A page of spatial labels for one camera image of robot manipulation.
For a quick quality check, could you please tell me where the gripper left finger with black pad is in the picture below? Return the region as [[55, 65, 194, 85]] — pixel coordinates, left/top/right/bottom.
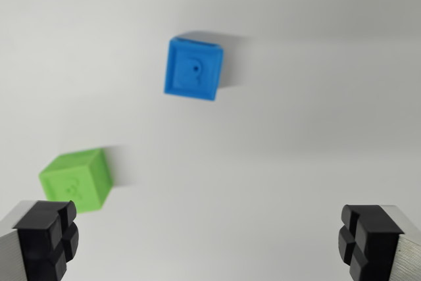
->
[[0, 199, 80, 281]]

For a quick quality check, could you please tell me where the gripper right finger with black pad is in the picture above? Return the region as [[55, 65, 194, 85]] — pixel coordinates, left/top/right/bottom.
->
[[337, 204, 421, 281]]

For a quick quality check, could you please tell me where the green embossed toy cube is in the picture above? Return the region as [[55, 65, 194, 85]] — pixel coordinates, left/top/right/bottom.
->
[[38, 148, 114, 213]]

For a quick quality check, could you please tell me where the blue toy cube, number 2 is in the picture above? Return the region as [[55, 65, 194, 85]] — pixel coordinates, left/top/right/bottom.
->
[[163, 36, 224, 101]]

